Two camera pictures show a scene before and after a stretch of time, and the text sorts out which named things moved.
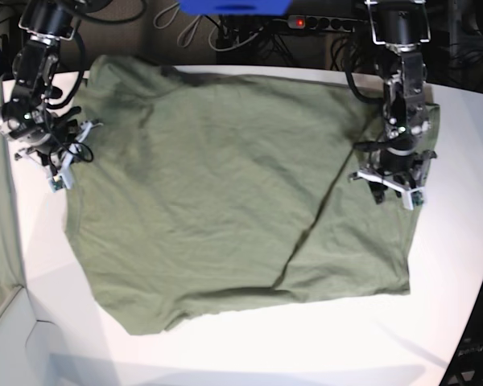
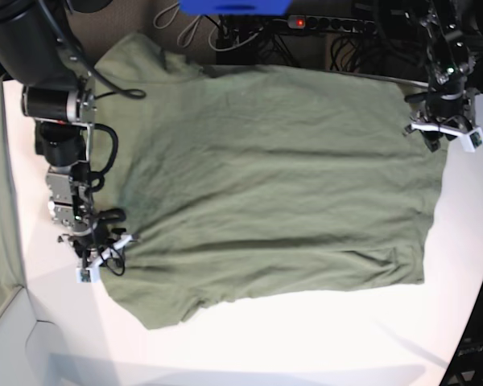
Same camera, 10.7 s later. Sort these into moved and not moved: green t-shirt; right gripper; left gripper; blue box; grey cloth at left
Moved: right gripper; left gripper; green t-shirt
Not moved: blue box; grey cloth at left
